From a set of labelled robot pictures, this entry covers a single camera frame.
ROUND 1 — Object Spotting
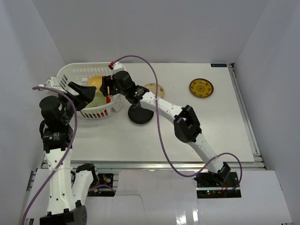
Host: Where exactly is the yellow square panda dish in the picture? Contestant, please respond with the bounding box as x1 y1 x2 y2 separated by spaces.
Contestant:
88 75 103 89

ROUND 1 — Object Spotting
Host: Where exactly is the green square panda dish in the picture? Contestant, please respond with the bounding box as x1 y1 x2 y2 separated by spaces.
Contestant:
86 92 106 108

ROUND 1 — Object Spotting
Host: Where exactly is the orange round plate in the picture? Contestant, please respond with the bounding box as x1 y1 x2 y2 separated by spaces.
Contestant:
89 89 111 118

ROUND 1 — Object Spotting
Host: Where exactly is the black round plate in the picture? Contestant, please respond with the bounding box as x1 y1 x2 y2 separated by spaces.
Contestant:
127 105 154 125

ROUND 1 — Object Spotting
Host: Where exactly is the yellow patterned round plate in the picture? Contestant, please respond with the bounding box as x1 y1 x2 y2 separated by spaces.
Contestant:
189 78 214 98

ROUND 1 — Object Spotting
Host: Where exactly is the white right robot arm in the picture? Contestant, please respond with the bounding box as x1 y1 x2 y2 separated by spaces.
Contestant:
99 71 231 187

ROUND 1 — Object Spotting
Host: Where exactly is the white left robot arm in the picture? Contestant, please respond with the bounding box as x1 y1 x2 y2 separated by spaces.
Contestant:
39 82 99 225

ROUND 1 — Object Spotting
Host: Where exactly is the white plastic dish basket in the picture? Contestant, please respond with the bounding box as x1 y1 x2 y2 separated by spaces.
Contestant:
57 62 125 120

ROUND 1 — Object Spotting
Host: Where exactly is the cream floral round plate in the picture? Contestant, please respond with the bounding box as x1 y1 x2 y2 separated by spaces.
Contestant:
144 83 165 99

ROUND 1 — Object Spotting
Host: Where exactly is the blue table label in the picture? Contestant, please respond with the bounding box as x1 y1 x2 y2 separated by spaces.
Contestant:
210 63 227 68

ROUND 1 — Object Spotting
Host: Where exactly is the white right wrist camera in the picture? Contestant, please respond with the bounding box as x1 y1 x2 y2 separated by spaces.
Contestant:
108 62 125 75

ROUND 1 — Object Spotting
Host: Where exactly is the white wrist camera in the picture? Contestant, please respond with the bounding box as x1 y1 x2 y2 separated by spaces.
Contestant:
38 75 68 93
108 62 125 75

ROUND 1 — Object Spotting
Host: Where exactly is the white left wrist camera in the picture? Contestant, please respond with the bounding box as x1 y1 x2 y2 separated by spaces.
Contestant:
38 75 68 93

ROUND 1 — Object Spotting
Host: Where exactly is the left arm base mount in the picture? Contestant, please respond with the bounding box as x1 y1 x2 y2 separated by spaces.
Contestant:
87 173 114 197

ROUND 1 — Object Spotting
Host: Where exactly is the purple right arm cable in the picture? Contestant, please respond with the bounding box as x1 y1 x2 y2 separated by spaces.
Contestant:
112 55 243 190

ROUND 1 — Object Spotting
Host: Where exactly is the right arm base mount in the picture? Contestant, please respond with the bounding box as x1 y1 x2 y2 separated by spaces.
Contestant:
194 172 241 199

